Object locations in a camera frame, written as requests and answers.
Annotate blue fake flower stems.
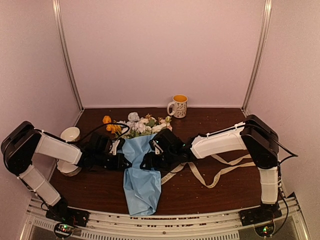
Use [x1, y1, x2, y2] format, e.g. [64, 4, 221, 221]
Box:
[116, 112, 152, 139]

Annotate cream ribbon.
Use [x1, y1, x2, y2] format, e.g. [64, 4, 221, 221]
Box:
[159, 152, 256, 190]

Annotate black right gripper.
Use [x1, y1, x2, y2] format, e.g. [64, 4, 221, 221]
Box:
[140, 149, 177, 173]

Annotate floral ceramic mug yellow inside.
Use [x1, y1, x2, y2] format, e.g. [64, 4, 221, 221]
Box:
[166, 94, 188, 119]

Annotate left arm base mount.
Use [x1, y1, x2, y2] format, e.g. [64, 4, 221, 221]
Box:
[45, 206, 90, 227]

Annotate blue wrapping paper sheet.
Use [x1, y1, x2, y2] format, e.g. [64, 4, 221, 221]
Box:
[122, 134, 162, 217]

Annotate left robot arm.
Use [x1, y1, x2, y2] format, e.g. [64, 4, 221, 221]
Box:
[0, 121, 132, 222]

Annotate aluminium corner post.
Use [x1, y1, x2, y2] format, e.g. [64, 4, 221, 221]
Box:
[241, 0, 273, 116]
[52, 0, 84, 112]

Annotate left aluminium corner post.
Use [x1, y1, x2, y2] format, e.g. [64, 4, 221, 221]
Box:
[52, 0, 84, 112]

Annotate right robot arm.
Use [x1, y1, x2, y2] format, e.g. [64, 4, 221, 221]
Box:
[139, 115, 281, 221]

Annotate white scalloped dish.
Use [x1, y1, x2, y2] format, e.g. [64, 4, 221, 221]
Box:
[57, 159, 82, 177]

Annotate right aluminium corner post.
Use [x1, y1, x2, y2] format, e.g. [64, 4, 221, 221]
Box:
[241, 0, 273, 116]

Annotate orange fake flower stem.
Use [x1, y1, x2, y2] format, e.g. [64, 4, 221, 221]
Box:
[102, 115, 122, 136]

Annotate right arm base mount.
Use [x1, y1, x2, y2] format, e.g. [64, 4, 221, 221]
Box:
[239, 203, 282, 226]

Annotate front aluminium rail base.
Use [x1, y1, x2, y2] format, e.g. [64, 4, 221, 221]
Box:
[18, 197, 311, 240]

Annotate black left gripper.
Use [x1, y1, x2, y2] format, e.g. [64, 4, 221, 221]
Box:
[94, 150, 132, 171]

